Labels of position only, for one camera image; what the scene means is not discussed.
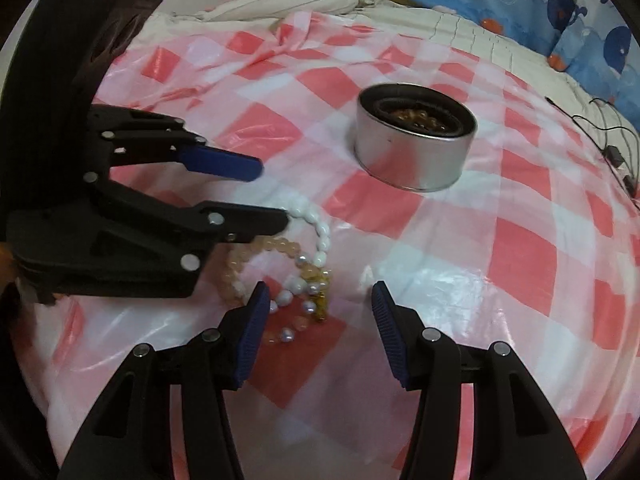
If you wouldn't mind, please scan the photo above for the pale pink bead bracelet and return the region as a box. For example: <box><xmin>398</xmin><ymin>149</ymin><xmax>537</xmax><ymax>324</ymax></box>
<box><xmin>221</xmin><ymin>235</ymin><xmax>304</xmax><ymax>306</ymax></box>

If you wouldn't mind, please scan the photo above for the white pearl bracelet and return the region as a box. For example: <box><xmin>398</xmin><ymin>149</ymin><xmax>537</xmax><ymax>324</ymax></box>
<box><xmin>267</xmin><ymin>194</ymin><xmax>332</xmax><ymax>269</ymax></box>

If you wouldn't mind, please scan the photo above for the gold charm pearl bracelet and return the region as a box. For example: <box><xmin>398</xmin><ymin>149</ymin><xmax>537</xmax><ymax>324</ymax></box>
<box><xmin>267</xmin><ymin>253</ymin><xmax>334</xmax><ymax>345</ymax></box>

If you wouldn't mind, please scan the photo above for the amber bead bracelet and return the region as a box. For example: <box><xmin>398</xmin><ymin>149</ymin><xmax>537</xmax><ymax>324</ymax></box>
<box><xmin>389</xmin><ymin>107</ymin><xmax>446</xmax><ymax>134</ymax></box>

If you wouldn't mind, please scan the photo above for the red white checkered plastic sheet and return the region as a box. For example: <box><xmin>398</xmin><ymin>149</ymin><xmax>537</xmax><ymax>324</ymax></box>
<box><xmin>14</xmin><ymin>8</ymin><xmax>640</xmax><ymax>480</ymax></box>

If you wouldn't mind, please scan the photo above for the round silver metal tin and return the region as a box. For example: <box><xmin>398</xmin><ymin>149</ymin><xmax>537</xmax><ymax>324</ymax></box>
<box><xmin>352</xmin><ymin>82</ymin><xmax>477</xmax><ymax>192</ymax></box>

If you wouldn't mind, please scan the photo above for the black cable with adapters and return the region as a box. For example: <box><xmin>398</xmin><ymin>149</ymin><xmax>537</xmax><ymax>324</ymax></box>
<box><xmin>544</xmin><ymin>95</ymin><xmax>640</xmax><ymax>212</ymax></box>

